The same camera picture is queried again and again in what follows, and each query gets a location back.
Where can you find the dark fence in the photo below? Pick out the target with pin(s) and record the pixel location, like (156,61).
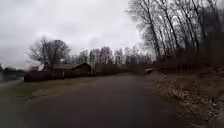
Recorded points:
(115,69)

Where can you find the distant row of bare trees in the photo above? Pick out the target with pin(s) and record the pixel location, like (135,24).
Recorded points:
(110,56)

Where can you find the low dark house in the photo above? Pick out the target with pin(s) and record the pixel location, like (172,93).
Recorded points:
(71,69)

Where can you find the dark asphalt road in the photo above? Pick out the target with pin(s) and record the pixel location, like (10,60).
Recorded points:
(100,106)

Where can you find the large bare tree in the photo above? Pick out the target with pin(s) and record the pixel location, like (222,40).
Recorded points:
(50,53)

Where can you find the dark hedge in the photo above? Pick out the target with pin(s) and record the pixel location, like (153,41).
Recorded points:
(38,76)

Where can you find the dull grass strip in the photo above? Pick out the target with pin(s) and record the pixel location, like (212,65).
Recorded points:
(40,87)

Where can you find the row of tall bare trees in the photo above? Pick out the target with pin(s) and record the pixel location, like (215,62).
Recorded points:
(183,30)

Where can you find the leaf-strewn grass verge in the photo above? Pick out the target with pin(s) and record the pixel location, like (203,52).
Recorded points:
(193,93)

